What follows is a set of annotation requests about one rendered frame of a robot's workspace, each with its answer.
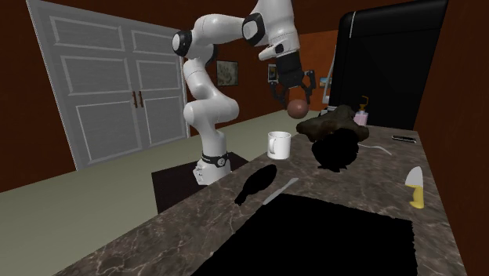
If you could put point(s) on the white mug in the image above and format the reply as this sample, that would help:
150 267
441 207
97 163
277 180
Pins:
282 147

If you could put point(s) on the pink soap dispenser bottle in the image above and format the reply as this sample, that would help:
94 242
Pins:
360 117

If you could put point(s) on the black round object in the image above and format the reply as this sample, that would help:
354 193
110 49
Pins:
335 153

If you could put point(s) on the small landscape wall picture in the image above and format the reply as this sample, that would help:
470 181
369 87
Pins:
324 82

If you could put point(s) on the dark framed wall picture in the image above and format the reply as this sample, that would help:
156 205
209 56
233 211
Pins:
227 73

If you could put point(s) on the black refrigerator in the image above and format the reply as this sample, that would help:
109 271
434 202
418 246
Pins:
386 65

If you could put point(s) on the small framed wall picture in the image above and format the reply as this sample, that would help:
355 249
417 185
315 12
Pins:
272 73

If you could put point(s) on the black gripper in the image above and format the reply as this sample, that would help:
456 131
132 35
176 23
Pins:
289 68

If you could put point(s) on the white plastic fork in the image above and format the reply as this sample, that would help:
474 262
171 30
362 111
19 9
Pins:
376 147

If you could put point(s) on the grey table knife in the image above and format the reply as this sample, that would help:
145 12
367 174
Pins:
279 192

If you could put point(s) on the black phone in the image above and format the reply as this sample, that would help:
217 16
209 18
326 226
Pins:
403 139

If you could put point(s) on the dark brown lumpy object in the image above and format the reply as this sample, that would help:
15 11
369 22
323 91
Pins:
328 122

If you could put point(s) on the grey double door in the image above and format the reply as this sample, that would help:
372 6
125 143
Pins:
107 84

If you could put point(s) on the reddish brown ball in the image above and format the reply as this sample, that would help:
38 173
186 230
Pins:
298 109

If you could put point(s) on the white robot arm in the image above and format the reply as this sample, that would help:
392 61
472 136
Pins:
206 99

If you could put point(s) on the black bottle-shaped object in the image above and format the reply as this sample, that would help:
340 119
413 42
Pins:
258 183

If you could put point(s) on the dark robot stand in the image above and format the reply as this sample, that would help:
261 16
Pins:
172 187

